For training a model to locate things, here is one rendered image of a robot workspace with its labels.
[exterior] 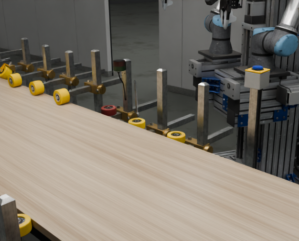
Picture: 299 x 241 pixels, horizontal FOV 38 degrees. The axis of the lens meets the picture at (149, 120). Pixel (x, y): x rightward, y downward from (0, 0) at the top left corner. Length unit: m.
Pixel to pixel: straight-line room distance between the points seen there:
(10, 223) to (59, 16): 6.13
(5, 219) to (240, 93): 1.65
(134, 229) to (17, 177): 0.54
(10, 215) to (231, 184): 0.79
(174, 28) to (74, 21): 1.91
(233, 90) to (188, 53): 2.99
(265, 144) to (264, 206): 1.44
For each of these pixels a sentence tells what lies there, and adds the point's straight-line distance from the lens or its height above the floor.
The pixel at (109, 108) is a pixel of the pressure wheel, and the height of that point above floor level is 0.90.
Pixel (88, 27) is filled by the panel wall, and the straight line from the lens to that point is 6.57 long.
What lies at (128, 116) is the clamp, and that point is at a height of 0.85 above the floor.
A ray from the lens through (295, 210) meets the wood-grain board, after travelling 1.45.
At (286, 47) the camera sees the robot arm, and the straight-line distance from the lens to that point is 2.32.
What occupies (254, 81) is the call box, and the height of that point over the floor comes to 1.18.
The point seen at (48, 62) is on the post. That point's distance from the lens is 2.85.
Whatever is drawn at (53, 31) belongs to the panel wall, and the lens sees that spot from 7.25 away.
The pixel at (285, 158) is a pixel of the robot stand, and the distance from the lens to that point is 2.99.
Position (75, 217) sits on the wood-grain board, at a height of 0.90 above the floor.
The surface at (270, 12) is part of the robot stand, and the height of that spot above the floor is 1.32.
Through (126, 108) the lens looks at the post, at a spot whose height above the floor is 0.89.
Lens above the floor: 1.64
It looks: 21 degrees down
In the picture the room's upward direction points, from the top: 1 degrees counter-clockwise
